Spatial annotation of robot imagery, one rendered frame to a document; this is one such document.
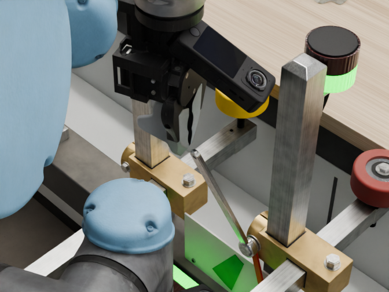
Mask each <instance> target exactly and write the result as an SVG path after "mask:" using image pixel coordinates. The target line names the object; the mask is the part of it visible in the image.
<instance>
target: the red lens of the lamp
mask: <svg viewBox="0 0 389 292"><path fill-rule="evenodd" d="M329 26H332V27H338V26H334V25H326V26H321V27H329ZM321 27H317V28H315V29H313V30H311V31H310V32H309V33H308V34H307V35H306V38H305V43H304V53H305V54H308V55H309V56H311V57H313V58H315V59H316V60H318V61H320V62H322V63H323V64H325V65H326V66H327V71H326V74H327V75H341V74H346V73H348V72H350V71H352V70H353V69H354V68H355V67H356V66H357V64H358V59H359V52H360V48H361V41H360V39H359V37H358V36H357V35H356V34H355V33H353V32H352V31H350V30H348V29H346V28H344V29H346V30H348V31H350V32H352V33H353V34H354V35H355V37H357V39H358V41H359V43H358V46H359V47H358V48H357V49H356V51H354V52H353V53H352V54H350V55H348V56H345V57H344V56H343V57H338V58H334V57H329V56H328V57H327V56H323V55H320V54H318V53H316V52H314V51H313V50H311V48H310V47H309V45H308V44H309V43H308V41H307V39H308V38H307V37H308V35H309V34H310V33H311V32H313V31H314V30H316V29H318V28H321ZM340 28H343V27H340Z"/></svg>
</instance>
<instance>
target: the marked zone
mask: <svg viewBox="0 0 389 292"><path fill-rule="evenodd" d="M243 265H244V264H243V263H242V262H241V260H240V259H239V258H238V257H237V256H236V255H233V256H231V257H230V258H228V259H227V260H225V261H224V262H222V263H220V264H218V265H217V266H215V267H213V268H212V269H213V270H214V272H215V273H216V274H217V275H218V276H219V278H220V279H221V280H222V281H223V282H224V284H225V285H227V286H228V288H230V289H231V290H232V288H233V286H234V284H235V282H236V280H237V278H238V276H239V274H240V272H241V270H242V267H243Z"/></svg>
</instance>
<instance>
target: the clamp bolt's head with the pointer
mask: <svg viewBox="0 0 389 292"><path fill-rule="evenodd" d="M247 238H250V239H251V240H252V241H253V242H254V243H255V244H256V246H257V249H258V251H259V250H261V245H260V242H259V240H257V238H256V237H254V236H253V235H247ZM239 249H240V251H241V253H242V254H243V255H245V256H247V257H249V256H250V255H251V252H250V250H249V248H248V247H247V246H246V245H244V244H240V247H239ZM252 259H253V263H254V268H255V273H256V278H257V281H258V284H259V283H260V282H261V281H263V275H262V270H261V267H260V262H259V256H258V252H257V253H256V254H255V255H254V256H253V257H252Z"/></svg>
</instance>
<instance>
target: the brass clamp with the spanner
mask: <svg viewBox="0 0 389 292"><path fill-rule="evenodd" d="M268 212H269V211H264V212H262V213H260V215H258V216H257V217H256V218H255V219H254V220H253V222H252V223H251V225H250V226H249V228H248V231H247V235H253V236H254V237H256V238H257V240H259V242H260V245H261V250H259V251H258V256H259V259H261V260H262V261H263V262H265V263H266V264H267V265H269V266H270V267H272V268H273V269H274V270H275V269H277V268H278V267H279V266H280V265H281V264H282V263H283V262H285V261H286V260H287V259H288V260H290V261H291V262H292V263H294V264H295V265H297V266H298V267H299V268H301V269H302V270H304V271H305V272H306V276H305V280H304V286H303V287H302V288H301V289H302V290H303V291H304V292H341V291H342V290H343V289H344V288H345V287H346V286H347V285H348V284H349V280H350V275H351V270H352V266H353V260H352V259H351V258H350V257H348V256H346V255H345V254H344V253H342V252H341V251H339V250H338V249H336V248H335V247H333V246H332V245H331V244H329V243H328V242H326V241H324V240H323V239H322V238H320V237H319V236H317V235H316V234H315V233H313V232H312V231H310V230H309V229H307V228H306V227H305V231H304V233H303V234H301V235H300V236H299V237H298V238H297V239H296V240H295V241H293V242H292V243H291V244H290V245H289V246H288V247H287V246H286V245H284V244H282V243H281V242H280V241H278V240H277V239H276V238H274V237H273V236H271V235H270V234H268V233H267V219H268ZM330 254H336V255H337V256H339V258H340V263H341V267H340V269H339V270H337V271H329V270H327V269H326V268H325V267H324V261H325V259H326V257H327V256H328V255H330Z"/></svg>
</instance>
